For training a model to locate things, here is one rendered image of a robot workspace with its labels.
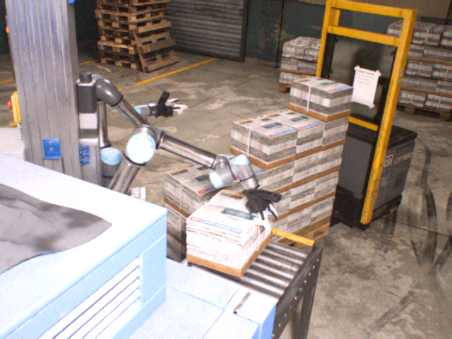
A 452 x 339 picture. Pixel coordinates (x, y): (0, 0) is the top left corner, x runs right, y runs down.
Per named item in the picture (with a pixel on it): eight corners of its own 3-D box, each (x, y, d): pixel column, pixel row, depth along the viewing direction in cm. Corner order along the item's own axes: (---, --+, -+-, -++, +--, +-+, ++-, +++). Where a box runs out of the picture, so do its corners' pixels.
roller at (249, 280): (200, 256, 229) (195, 255, 224) (289, 289, 210) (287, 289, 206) (196, 265, 228) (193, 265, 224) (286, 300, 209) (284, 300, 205)
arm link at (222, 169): (215, 181, 221) (236, 171, 220) (215, 192, 211) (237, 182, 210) (207, 167, 218) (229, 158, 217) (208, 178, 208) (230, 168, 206)
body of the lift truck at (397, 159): (308, 196, 460) (320, 120, 426) (341, 182, 494) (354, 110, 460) (369, 227, 414) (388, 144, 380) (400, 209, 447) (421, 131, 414)
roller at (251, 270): (206, 249, 234) (203, 248, 230) (294, 282, 215) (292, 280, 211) (203, 259, 233) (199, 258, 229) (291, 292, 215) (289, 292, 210)
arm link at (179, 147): (130, 135, 221) (223, 172, 232) (127, 144, 211) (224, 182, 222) (138, 114, 216) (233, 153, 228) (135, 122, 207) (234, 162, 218)
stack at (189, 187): (162, 274, 336) (162, 171, 301) (273, 224, 408) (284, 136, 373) (195, 304, 311) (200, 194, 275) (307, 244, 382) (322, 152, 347)
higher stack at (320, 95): (272, 224, 408) (290, 80, 353) (295, 214, 426) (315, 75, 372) (306, 245, 382) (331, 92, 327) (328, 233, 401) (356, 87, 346)
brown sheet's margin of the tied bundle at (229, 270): (203, 244, 234) (203, 237, 232) (255, 259, 221) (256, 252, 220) (186, 260, 221) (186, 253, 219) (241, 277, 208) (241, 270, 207)
